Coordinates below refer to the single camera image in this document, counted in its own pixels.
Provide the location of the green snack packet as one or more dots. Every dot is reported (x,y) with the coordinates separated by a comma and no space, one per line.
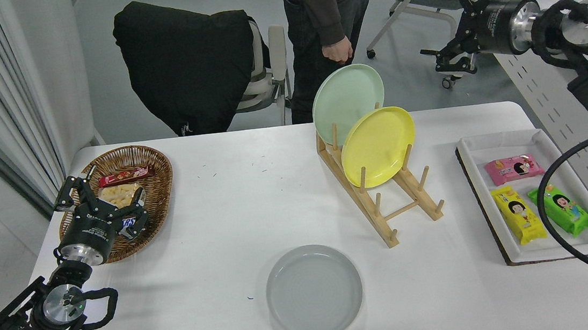
(568,211)

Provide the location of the grey plate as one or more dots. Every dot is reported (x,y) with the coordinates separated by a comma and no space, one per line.
(314,292)

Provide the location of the standing person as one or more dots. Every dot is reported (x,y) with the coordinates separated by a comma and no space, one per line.
(308,34)

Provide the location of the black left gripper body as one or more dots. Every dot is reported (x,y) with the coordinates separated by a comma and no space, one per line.
(90,230)

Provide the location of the pale green plate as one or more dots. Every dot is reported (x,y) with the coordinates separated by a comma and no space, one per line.
(344,101)

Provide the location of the white tray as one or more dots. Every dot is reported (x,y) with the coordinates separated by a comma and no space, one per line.
(475,169)

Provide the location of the pink snack packet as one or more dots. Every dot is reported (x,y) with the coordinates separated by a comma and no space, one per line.
(510,171)

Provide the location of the red snack bar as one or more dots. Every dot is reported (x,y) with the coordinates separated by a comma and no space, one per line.
(125,176)

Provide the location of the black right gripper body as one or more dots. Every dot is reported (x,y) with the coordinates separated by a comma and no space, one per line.
(494,27)

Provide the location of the wooden plate rack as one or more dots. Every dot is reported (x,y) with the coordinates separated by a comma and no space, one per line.
(390,242)

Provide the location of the clear bag of chips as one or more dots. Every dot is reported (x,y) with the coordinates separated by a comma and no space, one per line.
(119,195)

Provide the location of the yellow plate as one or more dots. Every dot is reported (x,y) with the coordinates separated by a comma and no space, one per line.
(378,146)

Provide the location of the brown chocolate bar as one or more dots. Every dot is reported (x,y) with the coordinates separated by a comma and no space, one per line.
(129,222)

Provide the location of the dark board under tray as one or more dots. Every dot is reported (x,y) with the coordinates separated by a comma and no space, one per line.
(508,261)

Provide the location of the yellow snack packet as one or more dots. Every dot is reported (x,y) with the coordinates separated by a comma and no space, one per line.
(520,216)

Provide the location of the white office chair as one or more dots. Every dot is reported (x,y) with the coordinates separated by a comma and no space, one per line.
(277,48)

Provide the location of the person's hand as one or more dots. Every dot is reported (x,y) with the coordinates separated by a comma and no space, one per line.
(338,53)

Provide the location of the black jacket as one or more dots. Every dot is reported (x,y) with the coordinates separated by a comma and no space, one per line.
(181,62)

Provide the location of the brown wicker basket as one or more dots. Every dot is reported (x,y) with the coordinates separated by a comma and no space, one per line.
(156,167)

